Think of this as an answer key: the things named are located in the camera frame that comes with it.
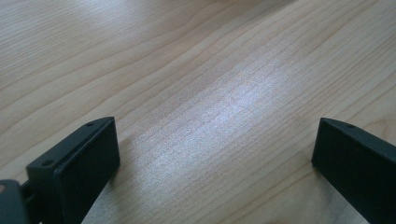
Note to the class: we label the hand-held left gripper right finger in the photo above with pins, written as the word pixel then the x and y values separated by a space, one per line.
pixel 358 165

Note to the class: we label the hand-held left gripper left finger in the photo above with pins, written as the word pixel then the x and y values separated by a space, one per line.
pixel 77 168

